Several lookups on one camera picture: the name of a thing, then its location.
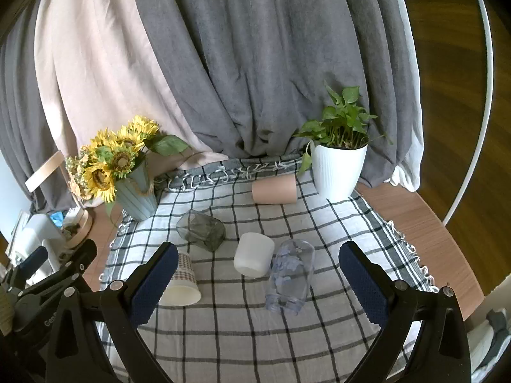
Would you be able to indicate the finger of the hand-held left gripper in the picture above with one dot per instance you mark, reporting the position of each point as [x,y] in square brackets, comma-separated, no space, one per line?
[66,277]
[34,260]

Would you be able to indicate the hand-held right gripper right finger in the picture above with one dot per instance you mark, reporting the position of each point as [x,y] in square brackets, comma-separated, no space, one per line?
[365,287]

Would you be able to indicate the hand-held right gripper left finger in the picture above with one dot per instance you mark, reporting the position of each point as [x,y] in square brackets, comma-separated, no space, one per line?
[153,287]

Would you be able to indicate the checkered paper cup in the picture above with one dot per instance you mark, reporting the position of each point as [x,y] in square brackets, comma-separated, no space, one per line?
[183,287]

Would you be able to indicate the grey glass cup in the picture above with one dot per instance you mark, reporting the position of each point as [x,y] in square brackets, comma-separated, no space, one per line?
[201,231]

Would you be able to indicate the clear printed glass cup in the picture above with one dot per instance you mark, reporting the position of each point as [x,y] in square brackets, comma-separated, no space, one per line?
[289,281]

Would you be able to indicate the white cup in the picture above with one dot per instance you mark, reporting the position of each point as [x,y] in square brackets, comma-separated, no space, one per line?
[253,259]

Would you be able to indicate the pink cup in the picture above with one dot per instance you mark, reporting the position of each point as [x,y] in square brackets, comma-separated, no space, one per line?
[274,191]

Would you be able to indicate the white appliance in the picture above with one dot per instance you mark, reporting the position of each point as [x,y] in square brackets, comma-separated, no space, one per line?
[34,235]

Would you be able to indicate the round wooden box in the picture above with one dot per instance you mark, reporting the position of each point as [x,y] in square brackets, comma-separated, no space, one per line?
[78,229]

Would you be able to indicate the teal ribbed vase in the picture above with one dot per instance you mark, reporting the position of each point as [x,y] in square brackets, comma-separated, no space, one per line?
[137,195]

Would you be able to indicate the checkered tablecloth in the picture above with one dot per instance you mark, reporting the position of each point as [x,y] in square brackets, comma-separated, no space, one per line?
[239,335]

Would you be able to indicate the white ribbed plant pot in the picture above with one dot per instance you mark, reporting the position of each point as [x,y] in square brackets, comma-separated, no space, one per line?
[335,171]

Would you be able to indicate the artificial sunflower bouquet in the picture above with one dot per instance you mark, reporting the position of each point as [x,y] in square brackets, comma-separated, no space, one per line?
[113,155]

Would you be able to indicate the narrow grey curtain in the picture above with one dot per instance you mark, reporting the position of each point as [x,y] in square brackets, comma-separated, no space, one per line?
[20,127]

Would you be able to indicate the white sheer curtain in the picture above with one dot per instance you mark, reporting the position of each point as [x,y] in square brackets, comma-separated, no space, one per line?
[411,159]

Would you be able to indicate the white and grey cloth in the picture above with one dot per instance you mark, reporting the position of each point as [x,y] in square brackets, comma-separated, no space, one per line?
[493,339]

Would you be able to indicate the green leafy plant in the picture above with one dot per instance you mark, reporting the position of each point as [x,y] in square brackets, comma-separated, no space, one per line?
[339,121]

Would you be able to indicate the beige curtain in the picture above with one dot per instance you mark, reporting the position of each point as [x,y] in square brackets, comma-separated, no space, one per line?
[103,72]

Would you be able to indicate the white hoop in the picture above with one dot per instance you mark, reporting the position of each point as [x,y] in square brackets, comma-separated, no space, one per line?
[481,99]

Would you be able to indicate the wide grey curtain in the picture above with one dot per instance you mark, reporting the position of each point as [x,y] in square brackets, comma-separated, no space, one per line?
[271,56]

